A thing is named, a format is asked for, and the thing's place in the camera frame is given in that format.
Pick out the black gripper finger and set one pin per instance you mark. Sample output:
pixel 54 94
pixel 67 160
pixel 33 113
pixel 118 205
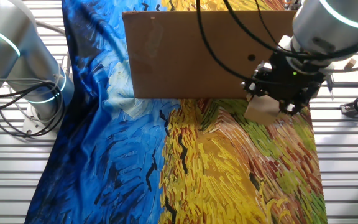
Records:
pixel 294 105
pixel 256 84

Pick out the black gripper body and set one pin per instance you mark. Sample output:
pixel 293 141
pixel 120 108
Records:
pixel 291 77

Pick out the light wooden cube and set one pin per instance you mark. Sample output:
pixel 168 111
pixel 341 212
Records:
pixel 261 110

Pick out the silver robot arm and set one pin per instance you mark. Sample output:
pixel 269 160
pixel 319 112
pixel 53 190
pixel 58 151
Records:
pixel 331 25

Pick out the thin dark pen-like tool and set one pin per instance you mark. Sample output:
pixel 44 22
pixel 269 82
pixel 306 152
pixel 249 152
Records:
pixel 329 84

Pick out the grey metal plate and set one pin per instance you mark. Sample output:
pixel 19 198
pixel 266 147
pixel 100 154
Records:
pixel 346 77

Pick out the small wooden block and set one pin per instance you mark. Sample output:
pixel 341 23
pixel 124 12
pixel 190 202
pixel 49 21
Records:
pixel 350 63

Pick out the brown cardboard board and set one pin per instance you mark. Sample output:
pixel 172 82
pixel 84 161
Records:
pixel 182 56

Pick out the Van Gogh painting print cloth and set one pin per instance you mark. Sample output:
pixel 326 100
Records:
pixel 120 155

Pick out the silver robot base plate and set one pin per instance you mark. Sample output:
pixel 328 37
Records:
pixel 31 127

